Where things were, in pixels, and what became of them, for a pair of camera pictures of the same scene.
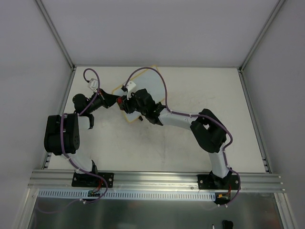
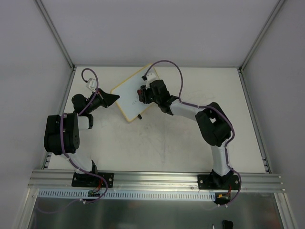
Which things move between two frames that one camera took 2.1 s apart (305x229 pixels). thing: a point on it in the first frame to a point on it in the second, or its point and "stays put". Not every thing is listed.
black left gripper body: (103, 98) stays put
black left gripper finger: (111, 101) stays put
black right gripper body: (129, 104) to (145, 94)
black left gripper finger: (112, 97) stays put
